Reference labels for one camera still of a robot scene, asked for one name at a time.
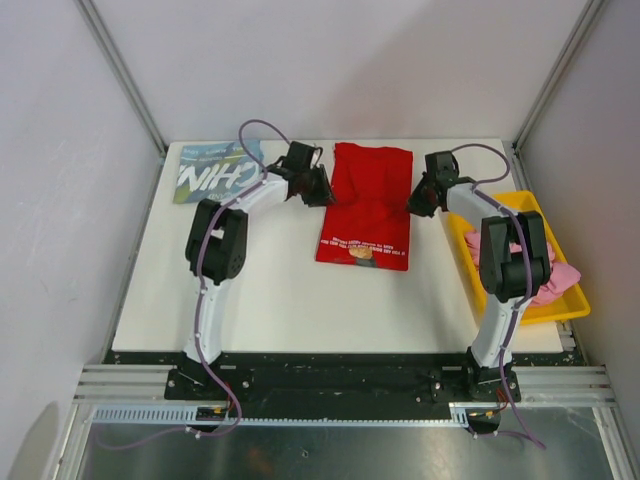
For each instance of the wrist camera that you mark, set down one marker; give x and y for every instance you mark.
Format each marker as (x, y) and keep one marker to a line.
(301, 156)
(442, 163)

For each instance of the aluminium frame post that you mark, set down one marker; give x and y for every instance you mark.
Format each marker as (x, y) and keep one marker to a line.
(578, 37)
(121, 72)

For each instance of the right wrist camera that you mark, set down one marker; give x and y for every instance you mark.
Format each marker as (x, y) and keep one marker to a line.
(442, 163)

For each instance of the red t shirt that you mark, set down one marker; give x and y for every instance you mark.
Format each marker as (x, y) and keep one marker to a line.
(368, 225)

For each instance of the grey slotted cable duct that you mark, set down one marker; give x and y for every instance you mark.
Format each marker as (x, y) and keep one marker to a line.
(441, 415)

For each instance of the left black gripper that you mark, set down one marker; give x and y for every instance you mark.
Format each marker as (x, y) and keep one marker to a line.
(323, 195)

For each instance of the pink t shirt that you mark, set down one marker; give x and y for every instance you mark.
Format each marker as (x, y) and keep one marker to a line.
(563, 276)

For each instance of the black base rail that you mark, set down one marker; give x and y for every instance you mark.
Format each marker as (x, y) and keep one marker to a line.
(338, 384)

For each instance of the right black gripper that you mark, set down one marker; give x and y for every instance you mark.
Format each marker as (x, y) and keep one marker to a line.
(415, 204)

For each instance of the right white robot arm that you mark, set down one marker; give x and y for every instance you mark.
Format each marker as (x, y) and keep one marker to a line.
(513, 264)

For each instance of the folded blue printed t shirt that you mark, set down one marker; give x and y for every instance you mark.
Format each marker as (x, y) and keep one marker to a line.
(217, 171)

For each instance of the left aluminium frame post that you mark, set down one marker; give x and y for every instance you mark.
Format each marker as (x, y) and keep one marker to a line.
(121, 72)

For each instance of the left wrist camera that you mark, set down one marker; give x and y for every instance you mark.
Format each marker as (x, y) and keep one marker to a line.
(301, 156)

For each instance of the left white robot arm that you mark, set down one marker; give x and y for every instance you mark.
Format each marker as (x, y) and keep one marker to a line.
(216, 247)

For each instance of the right aluminium frame post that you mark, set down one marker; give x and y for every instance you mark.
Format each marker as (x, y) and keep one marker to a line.
(578, 37)

